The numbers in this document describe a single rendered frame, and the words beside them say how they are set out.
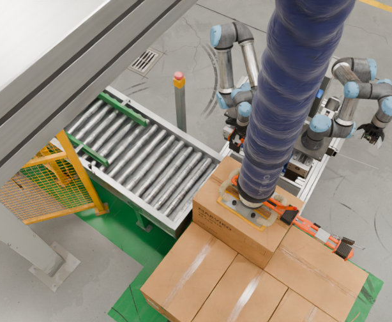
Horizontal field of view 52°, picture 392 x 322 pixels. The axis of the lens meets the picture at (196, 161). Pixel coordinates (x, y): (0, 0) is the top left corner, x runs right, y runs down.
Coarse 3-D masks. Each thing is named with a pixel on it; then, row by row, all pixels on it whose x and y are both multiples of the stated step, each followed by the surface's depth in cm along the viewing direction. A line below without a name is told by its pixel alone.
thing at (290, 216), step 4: (288, 204) 238; (284, 212) 237; (288, 212) 237; (292, 212) 237; (296, 212) 237; (280, 216) 237; (284, 216) 236; (288, 216) 236; (292, 216) 236; (296, 216) 234; (284, 220) 237; (288, 220) 233; (292, 220) 234; (288, 224) 237
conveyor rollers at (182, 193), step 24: (72, 120) 337; (96, 120) 335; (120, 120) 333; (72, 144) 324; (96, 144) 322; (168, 144) 323; (120, 168) 314; (144, 168) 312; (192, 168) 314; (168, 192) 302; (168, 216) 295
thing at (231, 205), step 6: (228, 192) 257; (234, 198) 254; (222, 204) 253; (228, 204) 252; (234, 204) 251; (234, 210) 251; (252, 210) 250; (240, 216) 249; (246, 216) 249; (252, 216) 246; (258, 216) 249; (264, 216) 249; (252, 222) 247; (258, 228) 245; (264, 228) 246
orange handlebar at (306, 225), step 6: (234, 180) 248; (270, 198) 242; (270, 204) 240; (276, 204) 241; (282, 204) 240; (276, 210) 238; (300, 216) 237; (294, 222) 235; (306, 222) 234; (300, 228) 235; (306, 228) 232; (312, 228) 234; (318, 228) 233; (312, 234) 232; (336, 240) 229; (330, 246) 228
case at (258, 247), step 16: (224, 160) 270; (224, 176) 265; (208, 192) 259; (288, 192) 259; (192, 208) 271; (208, 208) 254; (224, 208) 254; (208, 224) 276; (224, 224) 256; (240, 224) 249; (272, 224) 249; (224, 240) 281; (240, 240) 260; (256, 240) 244; (272, 240) 244; (256, 256) 264
